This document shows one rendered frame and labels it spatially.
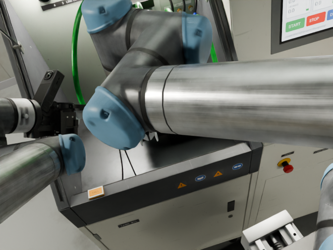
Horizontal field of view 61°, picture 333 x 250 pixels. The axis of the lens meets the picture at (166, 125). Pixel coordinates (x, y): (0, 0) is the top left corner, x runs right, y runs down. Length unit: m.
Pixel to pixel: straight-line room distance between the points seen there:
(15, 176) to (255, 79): 0.31
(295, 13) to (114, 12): 0.75
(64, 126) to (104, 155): 0.51
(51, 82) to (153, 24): 0.38
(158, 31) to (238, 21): 0.62
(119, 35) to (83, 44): 0.76
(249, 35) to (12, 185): 0.84
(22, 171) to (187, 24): 0.29
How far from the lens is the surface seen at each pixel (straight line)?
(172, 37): 0.38
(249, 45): 1.03
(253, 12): 1.00
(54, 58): 1.22
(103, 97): 0.31
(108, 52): 0.46
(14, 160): 0.43
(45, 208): 2.25
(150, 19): 0.42
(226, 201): 1.26
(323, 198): 0.63
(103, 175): 1.15
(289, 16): 1.06
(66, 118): 0.72
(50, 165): 0.48
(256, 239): 0.81
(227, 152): 0.98
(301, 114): 0.23
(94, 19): 0.44
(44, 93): 0.71
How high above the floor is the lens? 1.76
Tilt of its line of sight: 50 degrees down
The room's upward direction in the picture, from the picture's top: 13 degrees counter-clockwise
